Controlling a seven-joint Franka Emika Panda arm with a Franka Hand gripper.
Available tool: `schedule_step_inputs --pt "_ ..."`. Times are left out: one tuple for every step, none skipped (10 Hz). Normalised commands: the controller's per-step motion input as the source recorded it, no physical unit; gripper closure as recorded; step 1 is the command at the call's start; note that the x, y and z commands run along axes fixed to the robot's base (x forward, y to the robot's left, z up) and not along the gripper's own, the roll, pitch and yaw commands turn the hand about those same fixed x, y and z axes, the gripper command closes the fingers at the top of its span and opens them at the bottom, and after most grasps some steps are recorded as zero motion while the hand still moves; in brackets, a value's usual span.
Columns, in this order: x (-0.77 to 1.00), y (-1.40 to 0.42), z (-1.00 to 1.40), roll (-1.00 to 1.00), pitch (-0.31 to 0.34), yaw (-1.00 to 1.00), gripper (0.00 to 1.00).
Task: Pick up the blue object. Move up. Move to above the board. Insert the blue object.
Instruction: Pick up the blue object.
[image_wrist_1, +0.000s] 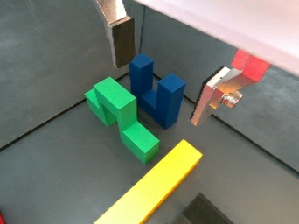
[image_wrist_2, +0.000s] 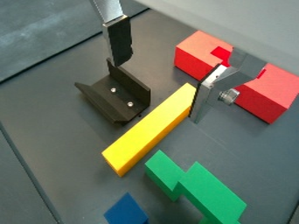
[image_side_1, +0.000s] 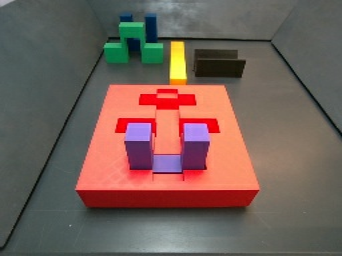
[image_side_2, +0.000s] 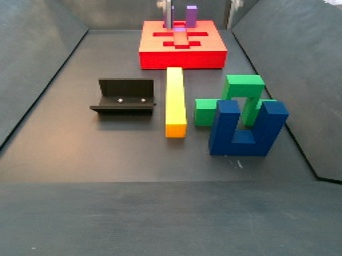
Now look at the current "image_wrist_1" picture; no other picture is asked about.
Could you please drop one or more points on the green stepped block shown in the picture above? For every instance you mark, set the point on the green stepped block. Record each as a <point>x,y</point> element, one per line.
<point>114,106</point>

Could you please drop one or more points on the yellow long block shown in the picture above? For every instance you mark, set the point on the yellow long block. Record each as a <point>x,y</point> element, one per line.
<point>148,194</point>

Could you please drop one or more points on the black block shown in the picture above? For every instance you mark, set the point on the black block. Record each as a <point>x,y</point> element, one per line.
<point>201,212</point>

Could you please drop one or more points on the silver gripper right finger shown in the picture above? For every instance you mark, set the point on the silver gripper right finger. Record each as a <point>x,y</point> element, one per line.
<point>220,91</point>

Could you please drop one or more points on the blue U-shaped block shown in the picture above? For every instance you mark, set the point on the blue U-shaped block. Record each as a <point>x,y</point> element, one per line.
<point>160,102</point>

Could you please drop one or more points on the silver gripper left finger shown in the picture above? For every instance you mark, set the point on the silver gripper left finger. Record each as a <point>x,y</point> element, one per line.
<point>121,30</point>

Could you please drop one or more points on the red board with slots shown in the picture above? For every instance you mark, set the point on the red board with slots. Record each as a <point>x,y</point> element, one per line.
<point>250,65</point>

